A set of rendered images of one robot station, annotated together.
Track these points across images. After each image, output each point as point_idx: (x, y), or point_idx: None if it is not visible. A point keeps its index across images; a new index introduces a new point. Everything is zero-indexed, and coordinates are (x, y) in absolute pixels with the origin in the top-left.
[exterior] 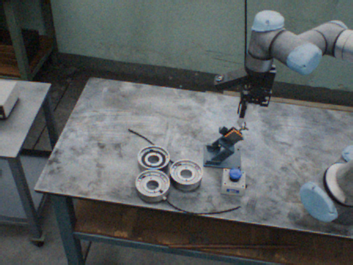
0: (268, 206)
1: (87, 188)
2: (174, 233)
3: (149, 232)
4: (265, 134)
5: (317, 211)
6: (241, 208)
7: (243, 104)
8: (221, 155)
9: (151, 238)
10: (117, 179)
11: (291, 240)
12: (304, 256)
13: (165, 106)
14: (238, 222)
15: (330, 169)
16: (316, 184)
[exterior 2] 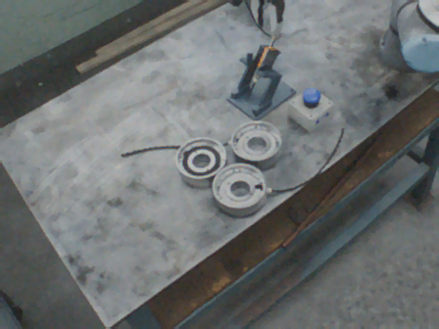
0: (364, 104)
1: (169, 262)
2: (271, 229)
3: (246, 253)
4: (269, 37)
5: (436, 63)
6: (346, 129)
7: (280, 2)
8: (268, 91)
9: (256, 257)
10: (187, 220)
11: None
12: (399, 133)
13: (127, 93)
14: (358, 146)
15: (424, 8)
16: (423, 34)
